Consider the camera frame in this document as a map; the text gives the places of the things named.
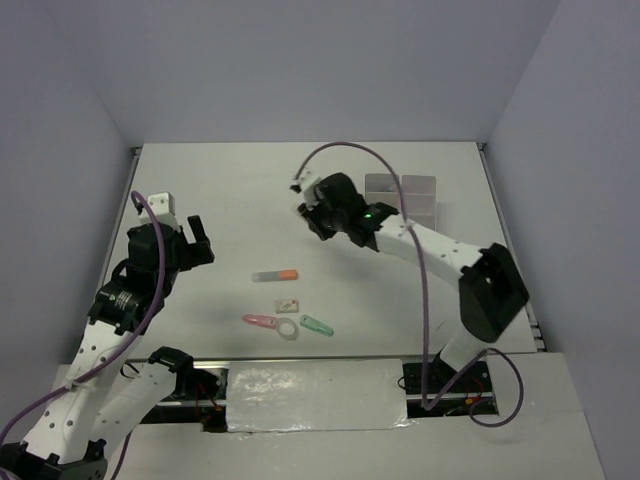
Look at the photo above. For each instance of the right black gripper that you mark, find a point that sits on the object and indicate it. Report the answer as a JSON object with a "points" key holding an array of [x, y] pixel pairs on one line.
{"points": [[310, 216]]}

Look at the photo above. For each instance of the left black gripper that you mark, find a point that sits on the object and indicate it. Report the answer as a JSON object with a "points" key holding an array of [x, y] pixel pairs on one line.
{"points": [[195, 254]]}

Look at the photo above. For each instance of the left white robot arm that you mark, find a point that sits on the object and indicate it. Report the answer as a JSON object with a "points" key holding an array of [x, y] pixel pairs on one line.
{"points": [[82, 423]]}

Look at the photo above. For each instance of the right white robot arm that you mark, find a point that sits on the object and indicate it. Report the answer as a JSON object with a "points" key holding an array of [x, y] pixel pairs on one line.
{"points": [[491, 291]]}

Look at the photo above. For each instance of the orange highlighter clear cap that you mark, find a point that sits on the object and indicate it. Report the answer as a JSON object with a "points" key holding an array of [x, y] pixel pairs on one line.
{"points": [[274, 276]]}

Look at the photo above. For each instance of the left white compartment container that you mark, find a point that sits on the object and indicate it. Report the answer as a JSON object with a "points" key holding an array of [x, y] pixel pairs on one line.
{"points": [[374, 186]]}

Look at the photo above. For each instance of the white compartment container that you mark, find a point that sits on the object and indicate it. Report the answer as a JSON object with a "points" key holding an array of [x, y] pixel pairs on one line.
{"points": [[419, 193], [374, 186]]}

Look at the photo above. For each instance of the white eraser red label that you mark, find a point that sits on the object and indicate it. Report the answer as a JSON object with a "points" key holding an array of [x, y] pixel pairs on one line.
{"points": [[282, 306]]}

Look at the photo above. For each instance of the green highlighter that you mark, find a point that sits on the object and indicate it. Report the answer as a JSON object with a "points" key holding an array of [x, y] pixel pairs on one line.
{"points": [[317, 326]]}

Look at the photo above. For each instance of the right white compartment container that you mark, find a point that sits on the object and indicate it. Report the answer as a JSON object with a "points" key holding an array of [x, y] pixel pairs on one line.
{"points": [[419, 193]]}

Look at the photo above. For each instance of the white base cover plate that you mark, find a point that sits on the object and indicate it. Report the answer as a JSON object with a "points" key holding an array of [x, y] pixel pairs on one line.
{"points": [[327, 395]]}

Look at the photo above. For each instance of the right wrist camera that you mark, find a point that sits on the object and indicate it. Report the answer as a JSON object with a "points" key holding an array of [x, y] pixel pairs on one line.
{"points": [[304, 184]]}

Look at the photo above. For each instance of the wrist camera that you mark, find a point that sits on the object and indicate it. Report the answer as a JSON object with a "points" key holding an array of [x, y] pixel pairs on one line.
{"points": [[304, 184], [163, 207]]}

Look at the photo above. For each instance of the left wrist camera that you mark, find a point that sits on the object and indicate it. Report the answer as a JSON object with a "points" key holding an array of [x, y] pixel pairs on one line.
{"points": [[163, 207]]}

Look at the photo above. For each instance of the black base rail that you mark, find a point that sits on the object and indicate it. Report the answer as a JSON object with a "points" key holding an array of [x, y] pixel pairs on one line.
{"points": [[206, 404]]}

